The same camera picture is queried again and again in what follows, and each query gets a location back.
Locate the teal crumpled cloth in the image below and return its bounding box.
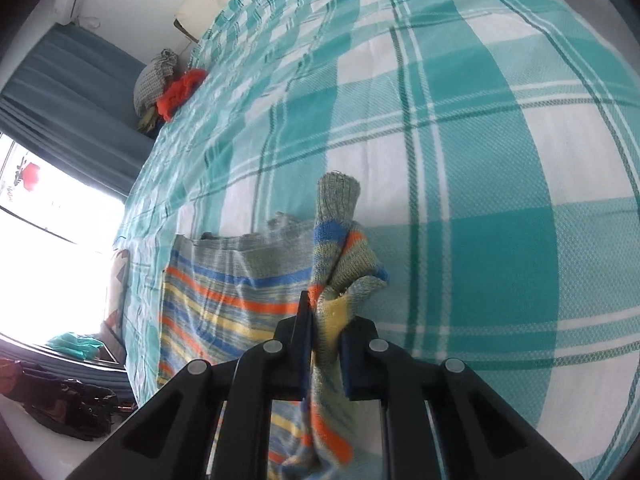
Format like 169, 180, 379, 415
47, 331, 103, 361

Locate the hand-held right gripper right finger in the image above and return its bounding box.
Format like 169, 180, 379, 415
340, 317, 586, 480

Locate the teal curtain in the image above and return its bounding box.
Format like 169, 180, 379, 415
0, 22, 156, 196

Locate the grey checked cloth bundle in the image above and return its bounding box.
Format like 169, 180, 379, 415
134, 49, 178, 133

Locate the striped knit sweater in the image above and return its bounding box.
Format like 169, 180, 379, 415
157, 171, 391, 480

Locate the dark clothes pile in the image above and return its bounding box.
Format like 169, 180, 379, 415
0, 357, 136, 441

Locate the orange cloth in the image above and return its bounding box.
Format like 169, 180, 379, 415
156, 67, 208, 122

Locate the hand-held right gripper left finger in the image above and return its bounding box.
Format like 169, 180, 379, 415
65, 290, 313, 480

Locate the cream headboard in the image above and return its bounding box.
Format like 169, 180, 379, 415
174, 0, 281, 43

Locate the teal plaid blanket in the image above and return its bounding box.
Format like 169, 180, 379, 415
112, 0, 640, 471

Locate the window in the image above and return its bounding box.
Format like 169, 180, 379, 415
0, 132, 126, 351

